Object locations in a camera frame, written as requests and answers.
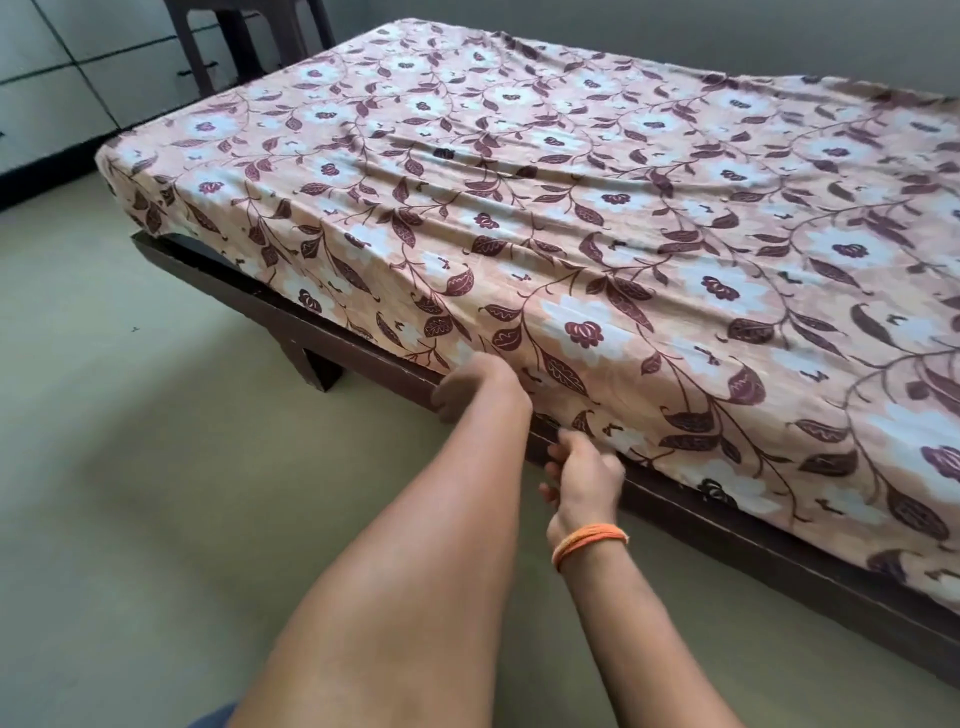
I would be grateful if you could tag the person's right hand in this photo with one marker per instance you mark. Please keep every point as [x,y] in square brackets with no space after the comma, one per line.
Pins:
[589,487]

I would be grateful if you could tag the person's left hand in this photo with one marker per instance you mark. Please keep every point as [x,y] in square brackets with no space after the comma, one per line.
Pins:
[484,382]

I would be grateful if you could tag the black bed frame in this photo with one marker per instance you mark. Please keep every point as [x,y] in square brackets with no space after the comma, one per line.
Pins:
[750,547]

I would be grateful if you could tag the peach floral sheet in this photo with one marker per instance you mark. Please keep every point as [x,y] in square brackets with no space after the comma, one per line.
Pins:
[600,187]

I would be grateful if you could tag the person's left forearm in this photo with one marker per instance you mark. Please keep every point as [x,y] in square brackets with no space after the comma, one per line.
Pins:
[412,600]

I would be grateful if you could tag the person's right forearm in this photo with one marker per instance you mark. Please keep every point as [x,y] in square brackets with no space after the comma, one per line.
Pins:
[637,645]

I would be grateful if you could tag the person's dark trousers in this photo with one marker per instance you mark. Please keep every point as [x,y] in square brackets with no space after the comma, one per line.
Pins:
[217,718]

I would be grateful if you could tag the orange wrist band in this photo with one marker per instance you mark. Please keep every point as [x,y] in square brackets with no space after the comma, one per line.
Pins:
[589,536]

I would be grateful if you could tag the white wardrobe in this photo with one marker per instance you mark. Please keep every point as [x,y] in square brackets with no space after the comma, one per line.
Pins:
[45,97]

